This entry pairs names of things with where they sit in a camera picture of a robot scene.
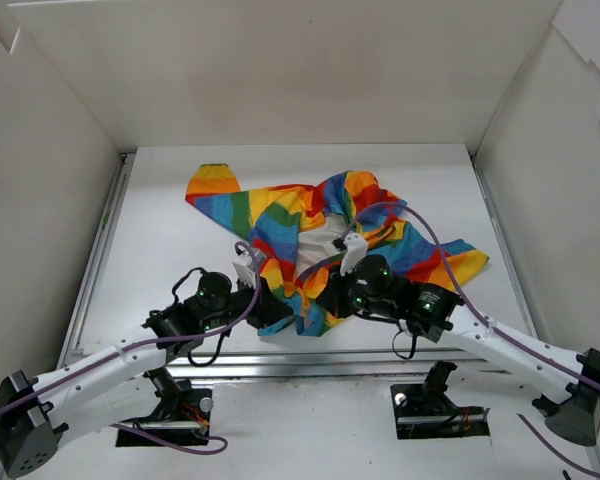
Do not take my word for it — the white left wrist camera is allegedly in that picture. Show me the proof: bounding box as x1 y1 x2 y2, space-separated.
232 242 266 289

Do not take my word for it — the aluminium table frame rail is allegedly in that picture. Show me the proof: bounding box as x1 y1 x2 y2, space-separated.
34 144 600 479

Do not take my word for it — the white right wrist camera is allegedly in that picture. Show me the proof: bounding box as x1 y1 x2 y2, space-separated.
332 232 368 276

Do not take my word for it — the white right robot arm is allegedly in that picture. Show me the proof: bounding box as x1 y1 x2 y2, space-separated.
317 255 600 447

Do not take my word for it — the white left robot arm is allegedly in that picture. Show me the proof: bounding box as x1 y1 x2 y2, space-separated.
0 272 293 479

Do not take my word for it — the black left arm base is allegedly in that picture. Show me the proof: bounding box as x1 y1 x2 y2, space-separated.
121 368 212 447

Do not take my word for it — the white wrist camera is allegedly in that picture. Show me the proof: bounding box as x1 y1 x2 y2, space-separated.
332 232 368 276
232 242 266 289

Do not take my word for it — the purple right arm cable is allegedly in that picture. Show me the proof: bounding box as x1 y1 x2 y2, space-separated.
342 202 600 476

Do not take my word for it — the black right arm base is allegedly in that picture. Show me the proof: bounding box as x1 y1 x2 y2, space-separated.
390 361 490 440

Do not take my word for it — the rainbow striped jacket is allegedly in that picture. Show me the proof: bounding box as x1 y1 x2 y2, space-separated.
185 164 489 337

